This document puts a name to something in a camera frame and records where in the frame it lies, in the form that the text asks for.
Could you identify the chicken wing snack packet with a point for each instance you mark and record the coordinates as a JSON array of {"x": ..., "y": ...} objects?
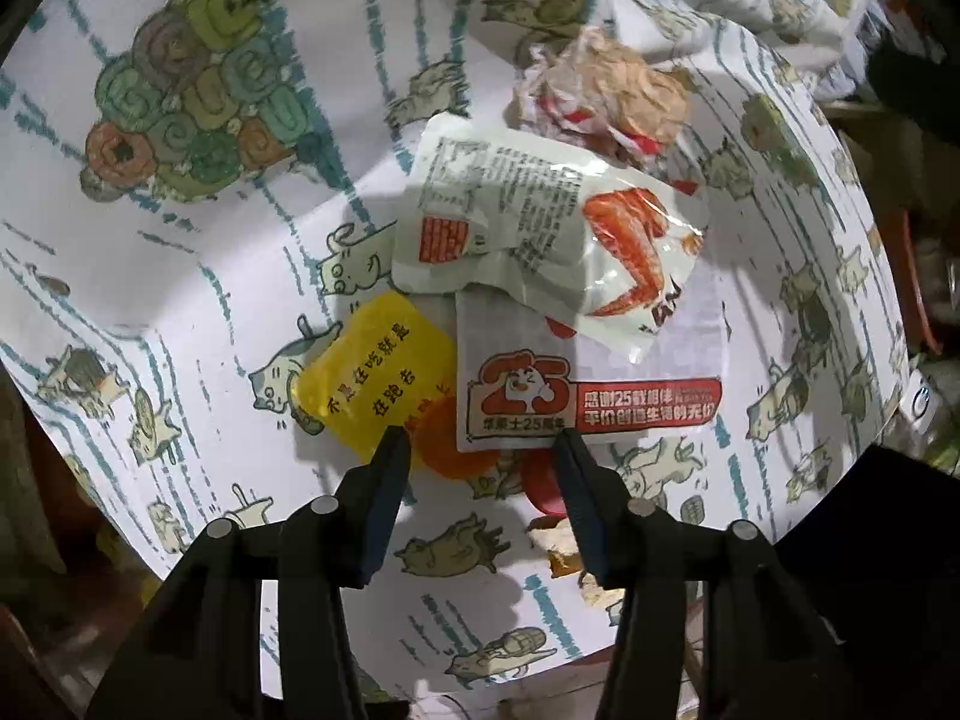
[{"x": 601, "y": 249}]

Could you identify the yellow sauce packet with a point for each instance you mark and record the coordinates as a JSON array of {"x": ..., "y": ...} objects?
[{"x": 387, "y": 368}]

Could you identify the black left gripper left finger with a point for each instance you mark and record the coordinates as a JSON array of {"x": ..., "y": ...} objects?
[{"x": 249, "y": 624}]

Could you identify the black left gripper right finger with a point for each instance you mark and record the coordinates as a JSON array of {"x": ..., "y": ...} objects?
[{"x": 769, "y": 649}]

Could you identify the red round cap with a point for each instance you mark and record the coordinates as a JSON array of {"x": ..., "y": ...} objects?
[{"x": 540, "y": 485}]

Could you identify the white red paper bag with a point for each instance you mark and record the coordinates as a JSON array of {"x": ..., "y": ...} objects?
[{"x": 522, "y": 377}]

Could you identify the cat patterned white tablecloth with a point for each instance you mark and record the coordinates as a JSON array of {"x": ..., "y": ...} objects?
[{"x": 196, "y": 195}]

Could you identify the paper food wrapper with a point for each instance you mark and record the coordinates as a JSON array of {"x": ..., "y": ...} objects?
[{"x": 598, "y": 94}]

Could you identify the orange round lid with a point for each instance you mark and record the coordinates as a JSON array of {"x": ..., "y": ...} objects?
[{"x": 434, "y": 440}]

